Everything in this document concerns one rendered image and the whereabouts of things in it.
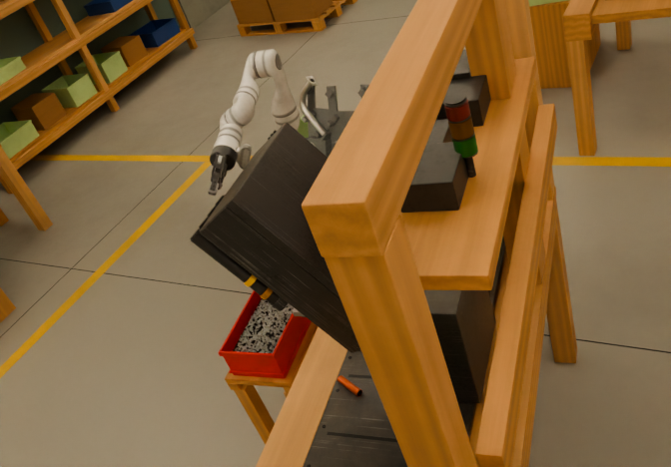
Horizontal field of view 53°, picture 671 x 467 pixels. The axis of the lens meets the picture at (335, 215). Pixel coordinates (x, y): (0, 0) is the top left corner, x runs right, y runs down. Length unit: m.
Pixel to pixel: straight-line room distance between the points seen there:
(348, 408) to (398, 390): 0.91
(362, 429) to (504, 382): 0.60
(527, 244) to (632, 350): 1.51
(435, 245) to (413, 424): 0.39
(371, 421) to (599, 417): 1.26
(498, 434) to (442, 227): 0.42
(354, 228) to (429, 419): 0.40
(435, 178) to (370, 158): 0.54
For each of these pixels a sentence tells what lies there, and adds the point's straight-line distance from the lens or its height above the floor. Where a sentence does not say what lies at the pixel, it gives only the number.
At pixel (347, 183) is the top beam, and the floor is 1.94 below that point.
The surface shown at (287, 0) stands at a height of 0.38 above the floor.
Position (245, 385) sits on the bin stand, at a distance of 2.42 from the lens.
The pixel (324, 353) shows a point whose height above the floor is 0.90.
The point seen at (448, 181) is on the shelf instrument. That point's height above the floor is 1.61.
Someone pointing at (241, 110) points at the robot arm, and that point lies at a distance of 2.08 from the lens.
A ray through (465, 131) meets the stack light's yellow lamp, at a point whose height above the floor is 1.67.
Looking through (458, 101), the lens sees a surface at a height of 1.74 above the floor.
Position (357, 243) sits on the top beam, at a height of 1.87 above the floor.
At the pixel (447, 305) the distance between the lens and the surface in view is 1.67.
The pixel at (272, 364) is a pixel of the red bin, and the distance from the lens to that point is 2.25.
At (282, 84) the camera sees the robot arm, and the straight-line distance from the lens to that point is 2.37.
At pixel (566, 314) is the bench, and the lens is 2.92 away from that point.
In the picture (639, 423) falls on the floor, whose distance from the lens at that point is 2.95.
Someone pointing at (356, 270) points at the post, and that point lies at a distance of 0.91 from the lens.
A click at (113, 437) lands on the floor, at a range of 3.71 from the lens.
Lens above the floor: 2.38
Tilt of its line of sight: 33 degrees down
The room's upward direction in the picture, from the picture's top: 20 degrees counter-clockwise
